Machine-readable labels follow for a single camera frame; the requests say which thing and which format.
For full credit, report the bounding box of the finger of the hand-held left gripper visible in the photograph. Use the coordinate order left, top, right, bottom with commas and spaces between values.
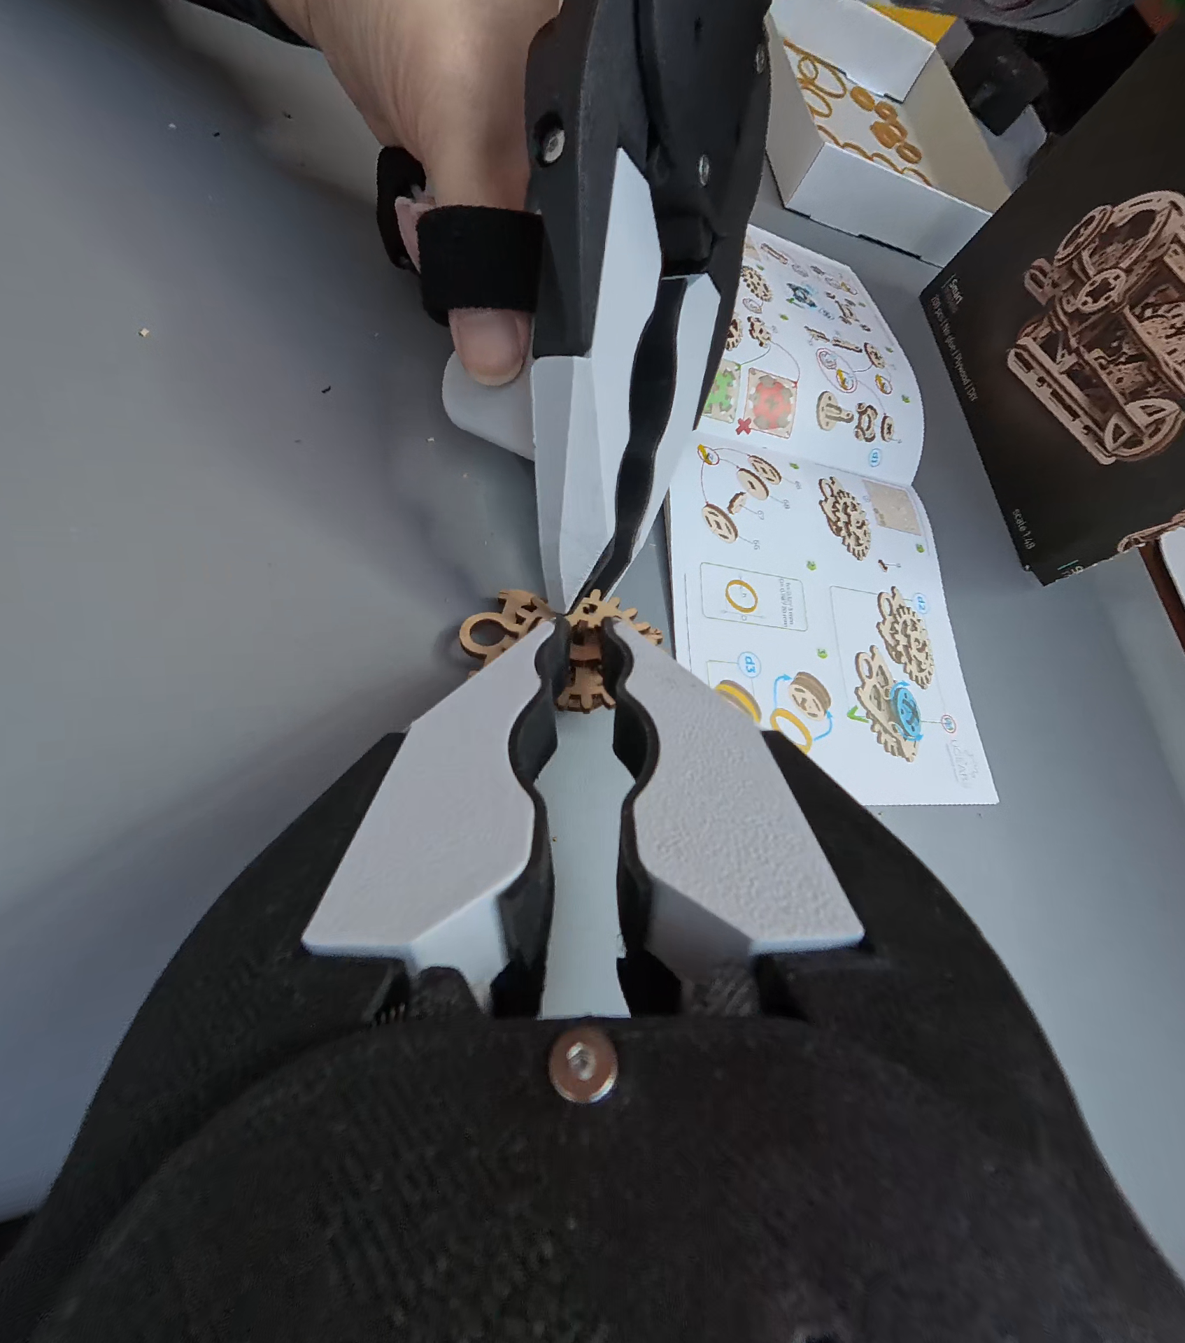
574, 272, 744, 615
443, 144, 671, 618

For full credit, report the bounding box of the person's left hand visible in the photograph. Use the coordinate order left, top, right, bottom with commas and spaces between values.
268, 0, 563, 387

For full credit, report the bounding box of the black object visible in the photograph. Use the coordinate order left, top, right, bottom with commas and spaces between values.
955, 15, 1078, 142

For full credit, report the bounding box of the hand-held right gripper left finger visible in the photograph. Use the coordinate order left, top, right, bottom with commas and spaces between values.
301, 616, 566, 1019

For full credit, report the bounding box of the white box of wooden rings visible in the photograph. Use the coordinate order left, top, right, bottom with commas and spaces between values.
763, 0, 1051, 268

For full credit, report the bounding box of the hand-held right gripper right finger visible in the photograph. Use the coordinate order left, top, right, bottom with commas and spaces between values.
601, 618, 865, 1016

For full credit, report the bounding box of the wooden gear assembly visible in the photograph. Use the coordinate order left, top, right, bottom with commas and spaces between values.
460, 588, 667, 714

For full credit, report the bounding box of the dark model kit box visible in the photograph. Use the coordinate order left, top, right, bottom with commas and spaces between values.
918, 0, 1185, 587

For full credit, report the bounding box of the illustrated instruction booklet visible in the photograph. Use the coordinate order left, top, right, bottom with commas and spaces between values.
664, 222, 1002, 807

